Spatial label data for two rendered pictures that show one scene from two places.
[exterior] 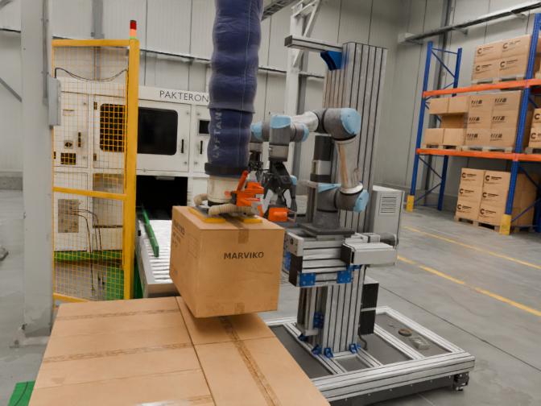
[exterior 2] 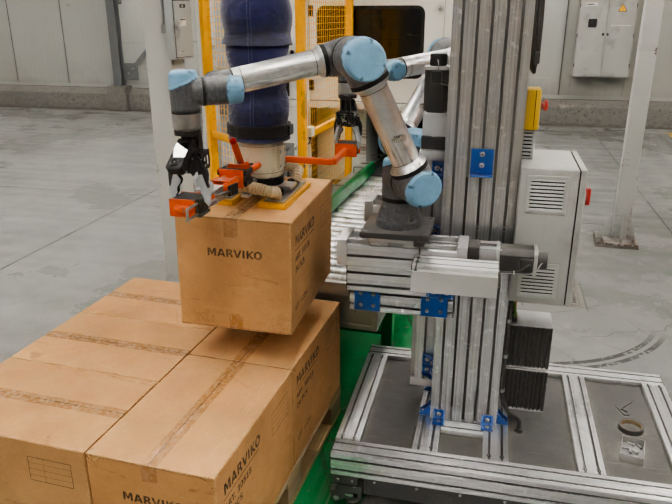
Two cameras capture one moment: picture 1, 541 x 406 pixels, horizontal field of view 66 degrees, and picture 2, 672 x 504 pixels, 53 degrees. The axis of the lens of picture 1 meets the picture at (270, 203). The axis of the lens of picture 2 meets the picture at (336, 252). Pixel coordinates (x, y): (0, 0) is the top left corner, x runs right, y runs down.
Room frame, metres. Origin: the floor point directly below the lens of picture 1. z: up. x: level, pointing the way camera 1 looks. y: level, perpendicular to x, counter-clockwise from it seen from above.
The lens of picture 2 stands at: (0.38, -1.42, 1.70)
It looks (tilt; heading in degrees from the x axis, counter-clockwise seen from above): 20 degrees down; 37
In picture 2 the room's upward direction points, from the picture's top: straight up
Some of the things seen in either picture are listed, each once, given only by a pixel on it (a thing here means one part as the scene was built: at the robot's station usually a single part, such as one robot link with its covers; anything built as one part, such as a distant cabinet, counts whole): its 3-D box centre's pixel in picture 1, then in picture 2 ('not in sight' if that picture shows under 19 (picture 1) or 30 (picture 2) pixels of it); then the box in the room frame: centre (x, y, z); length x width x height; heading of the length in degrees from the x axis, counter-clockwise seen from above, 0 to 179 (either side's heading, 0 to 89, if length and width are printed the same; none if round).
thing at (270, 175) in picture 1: (275, 173); (190, 151); (1.57, -0.01, 1.34); 0.09 x 0.08 x 0.12; 25
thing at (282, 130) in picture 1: (280, 130); (185, 91); (1.56, -0.02, 1.50); 0.09 x 0.08 x 0.11; 144
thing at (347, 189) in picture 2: (145, 228); (339, 191); (3.77, 1.14, 0.60); 1.60 x 0.10 x 0.09; 21
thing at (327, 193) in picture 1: (329, 196); (401, 175); (2.18, -0.31, 1.20); 0.13 x 0.12 x 0.14; 54
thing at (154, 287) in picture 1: (207, 284); (300, 283); (2.44, 0.35, 0.58); 0.70 x 0.03 x 0.06; 111
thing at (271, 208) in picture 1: (274, 212); (188, 204); (1.55, -0.01, 1.20); 0.08 x 0.07 x 0.05; 25
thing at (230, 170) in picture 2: (242, 198); (235, 175); (1.87, 0.13, 1.20); 0.10 x 0.08 x 0.06; 115
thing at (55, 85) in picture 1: (55, 102); (179, 29); (2.81, 1.46, 1.62); 0.20 x 0.05 x 0.30; 21
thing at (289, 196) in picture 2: (241, 212); (285, 190); (2.13, 0.15, 1.10); 0.34 x 0.10 x 0.05; 25
